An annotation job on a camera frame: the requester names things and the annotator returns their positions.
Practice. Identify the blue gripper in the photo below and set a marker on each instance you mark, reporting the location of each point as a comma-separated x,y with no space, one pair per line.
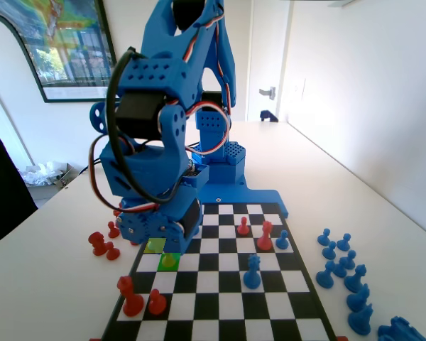
163,227

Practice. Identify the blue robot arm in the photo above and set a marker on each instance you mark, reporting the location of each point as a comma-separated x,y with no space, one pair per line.
152,71

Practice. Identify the tall red chess piece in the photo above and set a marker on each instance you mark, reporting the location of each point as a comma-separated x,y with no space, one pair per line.
131,303
265,241

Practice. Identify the red chess rook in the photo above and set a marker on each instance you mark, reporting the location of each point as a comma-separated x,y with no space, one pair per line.
97,245

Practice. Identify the tall blue chess piece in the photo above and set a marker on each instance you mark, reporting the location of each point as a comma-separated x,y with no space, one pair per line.
252,278

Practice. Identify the blue chess pawn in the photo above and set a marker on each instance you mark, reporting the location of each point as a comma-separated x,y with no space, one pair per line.
326,277
324,238
282,242
329,252
350,261
344,243
340,269

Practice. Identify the red board corner clip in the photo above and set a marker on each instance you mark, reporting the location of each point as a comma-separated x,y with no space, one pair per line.
342,338
94,339

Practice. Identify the blue chess bishop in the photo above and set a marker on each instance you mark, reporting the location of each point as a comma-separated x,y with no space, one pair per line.
355,280

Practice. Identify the blue chess knight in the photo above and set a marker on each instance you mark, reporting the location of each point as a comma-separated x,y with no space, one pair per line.
358,300
361,321

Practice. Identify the black white chessboard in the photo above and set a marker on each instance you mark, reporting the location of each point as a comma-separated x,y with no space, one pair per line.
216,284

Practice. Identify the grey cardboard box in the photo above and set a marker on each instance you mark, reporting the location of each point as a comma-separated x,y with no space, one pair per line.
69,172

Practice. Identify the crumpled white plastic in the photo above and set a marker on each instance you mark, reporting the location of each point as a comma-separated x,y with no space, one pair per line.
39,174

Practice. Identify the small blue printed part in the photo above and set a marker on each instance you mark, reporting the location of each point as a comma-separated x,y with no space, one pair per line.
268,115

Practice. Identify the black chair back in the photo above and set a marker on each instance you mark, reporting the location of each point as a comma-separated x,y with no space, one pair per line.
3,195

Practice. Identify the white door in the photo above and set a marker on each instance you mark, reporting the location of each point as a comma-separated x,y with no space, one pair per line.
266,53

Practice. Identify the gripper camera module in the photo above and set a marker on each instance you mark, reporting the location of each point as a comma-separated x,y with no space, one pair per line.
199,174

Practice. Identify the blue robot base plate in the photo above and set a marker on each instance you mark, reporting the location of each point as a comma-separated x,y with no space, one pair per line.
241,195

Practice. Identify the framed wall poster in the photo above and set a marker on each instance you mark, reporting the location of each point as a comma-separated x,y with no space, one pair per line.
57,53

